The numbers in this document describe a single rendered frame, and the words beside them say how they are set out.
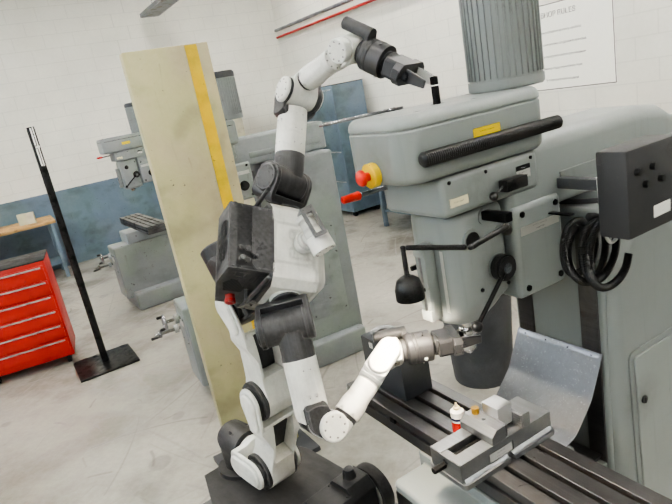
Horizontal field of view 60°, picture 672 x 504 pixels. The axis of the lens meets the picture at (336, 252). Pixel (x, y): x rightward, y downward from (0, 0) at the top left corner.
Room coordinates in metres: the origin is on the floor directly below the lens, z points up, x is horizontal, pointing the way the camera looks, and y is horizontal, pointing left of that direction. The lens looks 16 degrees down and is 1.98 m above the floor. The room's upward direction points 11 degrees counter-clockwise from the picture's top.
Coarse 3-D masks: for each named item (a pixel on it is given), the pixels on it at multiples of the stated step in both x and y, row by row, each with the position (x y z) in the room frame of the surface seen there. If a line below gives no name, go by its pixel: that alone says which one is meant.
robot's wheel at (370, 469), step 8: (360, 464) 1.91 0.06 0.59; (368, 464) 1.88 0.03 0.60; (368, 472) 1.84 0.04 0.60; (376, 472) 1.84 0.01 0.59; (376, 480) 1.81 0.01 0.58; (384, 480) 1.82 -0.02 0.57; (376, 488) 1.81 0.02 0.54; (384, 488) 1.80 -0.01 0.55; (384, 496) 1.78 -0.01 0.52; (392, 496) 1.80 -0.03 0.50
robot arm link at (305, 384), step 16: (288, 368) 1.35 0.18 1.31; (304, 368) 1.35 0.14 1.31; (288, 384) 1.36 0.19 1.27; (304, 384) 1.33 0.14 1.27; (320, 384) 1.35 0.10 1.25; (304, 400) 1.32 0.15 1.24; (320, 400) 1.33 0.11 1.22; (304, 416) 1.31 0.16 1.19; (320, 416) 1.30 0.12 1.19; (336, 416) 1.30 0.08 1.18; (320, 432) 1.28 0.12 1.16; (336, 432) 1.28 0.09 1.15
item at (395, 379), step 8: (376, 328) 1.92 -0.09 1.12; (384, 328) 1.91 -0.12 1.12; (368, 336) 1.89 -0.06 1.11; (368, 344) 1.88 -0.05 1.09; (376, 344) 1.83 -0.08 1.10; (368, 352) 1.89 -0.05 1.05; (400, 368) 1.73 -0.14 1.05; (408, 368) 1.74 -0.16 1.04; (416, 368) 1.76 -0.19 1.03; (424, 368) 1.78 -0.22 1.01; (392, 376) 1.78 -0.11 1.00; (400, 376) 1.74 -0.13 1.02; (408, 376) 1.74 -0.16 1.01; (416, 376) 1.76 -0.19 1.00; (424, 376) 1.77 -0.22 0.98; (384, 384) 1.83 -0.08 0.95; (392, 384) 1.79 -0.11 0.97; (400, 384) 1.74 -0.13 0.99; (408, 384) 1.74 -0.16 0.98; (416, 384) 1.75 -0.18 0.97; (424, 384) 1.77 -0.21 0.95; (392, 392) 1.79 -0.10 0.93; (400, 392) 1.75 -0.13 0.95; (408, 392) 1.73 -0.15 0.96; (416, 392) 1.75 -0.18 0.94; (408, 400) 1.73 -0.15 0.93
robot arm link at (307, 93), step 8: (312, 64) 1.73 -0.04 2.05; (320, 64) 1.70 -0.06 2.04; (304, 72) 1.75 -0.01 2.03; (312, 72) 1.73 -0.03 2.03; (320, 72) 1.71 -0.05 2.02; (296, 80) 1.78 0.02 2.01; (304, 80) 1.76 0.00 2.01; (312, 80) 1.74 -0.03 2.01; (320, 80) 1.74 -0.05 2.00; (296, 88) 1.77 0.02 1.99; (304, 88) 1.78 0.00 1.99; (312, 88) 1.77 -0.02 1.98; (320, 88) 1.83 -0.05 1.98; (296, 96) 1.77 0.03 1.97; (304, 96) 1.78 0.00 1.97; (312, 96) 1.79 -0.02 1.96; (320, 96) 1.81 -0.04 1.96; (288, 104) 1.79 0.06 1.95; (296, 104) 1.79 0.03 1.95; (304, 104) 1.79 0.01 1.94; (312, 104) 1.80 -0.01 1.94; (312, 112) 1.83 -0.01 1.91
